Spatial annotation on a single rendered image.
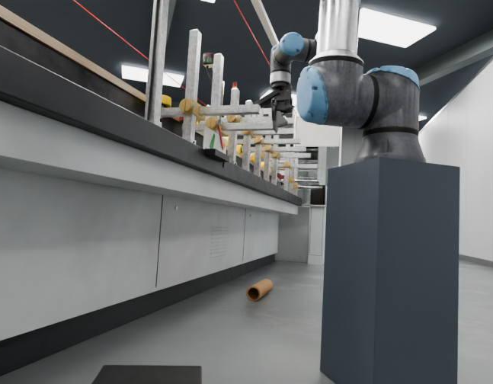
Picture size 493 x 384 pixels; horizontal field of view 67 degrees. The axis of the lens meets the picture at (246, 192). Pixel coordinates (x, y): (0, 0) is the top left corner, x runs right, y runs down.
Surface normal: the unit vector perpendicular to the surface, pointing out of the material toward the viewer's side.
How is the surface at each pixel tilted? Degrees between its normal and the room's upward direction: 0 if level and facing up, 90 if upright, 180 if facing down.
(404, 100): 90
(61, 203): 90
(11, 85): 90
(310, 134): 90
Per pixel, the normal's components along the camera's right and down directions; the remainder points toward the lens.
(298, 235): -0.29, -0.09
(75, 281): 0.96, 0.03
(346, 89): 0.18, 0.01
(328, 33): -0.63, -0.04
